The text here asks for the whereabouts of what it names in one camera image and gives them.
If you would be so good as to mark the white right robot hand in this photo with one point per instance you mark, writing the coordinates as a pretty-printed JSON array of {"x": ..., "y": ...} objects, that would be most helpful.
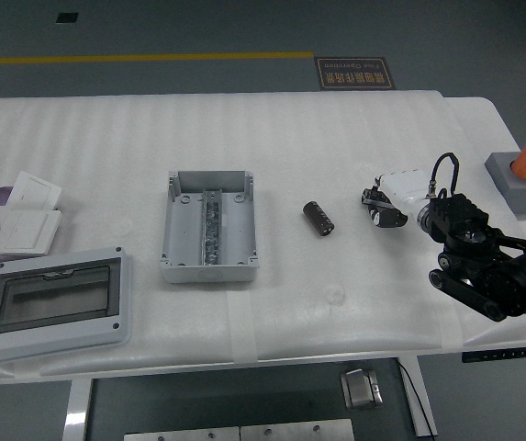
[{"x": 402, "y": 186}]

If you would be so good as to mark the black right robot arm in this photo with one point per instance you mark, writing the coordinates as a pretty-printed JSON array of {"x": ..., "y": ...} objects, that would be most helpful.
[{"x": 478, "y": 243}]

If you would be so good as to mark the open grey junction box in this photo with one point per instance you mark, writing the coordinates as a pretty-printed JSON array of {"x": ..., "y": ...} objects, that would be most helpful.
[{"x": 235, "y": 229}]

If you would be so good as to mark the black floor sign orange text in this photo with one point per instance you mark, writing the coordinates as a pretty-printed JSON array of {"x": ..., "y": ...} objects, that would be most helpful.
[{"x": 355, "y": 73}]

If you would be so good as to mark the white foam mat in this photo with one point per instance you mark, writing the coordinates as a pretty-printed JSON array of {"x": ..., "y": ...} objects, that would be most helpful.
[{"x": 244, "y": 133}]

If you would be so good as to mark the black table control panel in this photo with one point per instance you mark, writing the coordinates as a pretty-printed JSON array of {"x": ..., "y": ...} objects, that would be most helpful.
[{"x": 496, "y": 354}]

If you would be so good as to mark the silver metal device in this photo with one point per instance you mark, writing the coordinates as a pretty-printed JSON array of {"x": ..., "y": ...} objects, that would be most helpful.
[{"x": 361, "y": 389}]

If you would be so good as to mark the white table leg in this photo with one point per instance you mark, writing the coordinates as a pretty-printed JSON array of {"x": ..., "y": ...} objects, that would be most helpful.
[
  {"x": 78, "y": 413},
  {"x": 423, "y": 404}
]

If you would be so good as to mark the large grey metal plate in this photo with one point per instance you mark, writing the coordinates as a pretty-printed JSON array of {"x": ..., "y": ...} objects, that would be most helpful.
[{"x": 297, "y": 431}]

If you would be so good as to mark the yellow floor line tape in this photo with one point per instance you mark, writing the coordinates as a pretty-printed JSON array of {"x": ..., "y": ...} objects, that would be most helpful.
[{"x": 152, "y": 58}]

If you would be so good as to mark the small grey metal plate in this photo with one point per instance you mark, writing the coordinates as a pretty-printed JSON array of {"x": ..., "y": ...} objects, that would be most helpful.
[{"x": 180, "y": 434}]

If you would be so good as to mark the black square floor plate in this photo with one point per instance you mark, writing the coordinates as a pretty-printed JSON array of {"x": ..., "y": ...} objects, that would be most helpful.
[{"x": 67, "y": 17}]

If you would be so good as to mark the metal mounting rail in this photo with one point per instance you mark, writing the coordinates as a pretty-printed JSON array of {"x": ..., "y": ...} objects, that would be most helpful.
[{"x": 212, "y": 229}]

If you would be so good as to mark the white tilted switch panel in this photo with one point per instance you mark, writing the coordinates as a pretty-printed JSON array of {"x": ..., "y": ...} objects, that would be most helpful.
[{"x": 35, "y": 190}]

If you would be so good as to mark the grey enclosure lid with window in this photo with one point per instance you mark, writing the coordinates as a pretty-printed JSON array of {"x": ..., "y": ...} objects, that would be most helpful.
[{"x": 60, "y": 331}]

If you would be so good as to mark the white flat switch panel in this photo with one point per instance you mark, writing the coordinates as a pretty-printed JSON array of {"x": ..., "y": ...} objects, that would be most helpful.
[{"x": 28, "y": 232}]

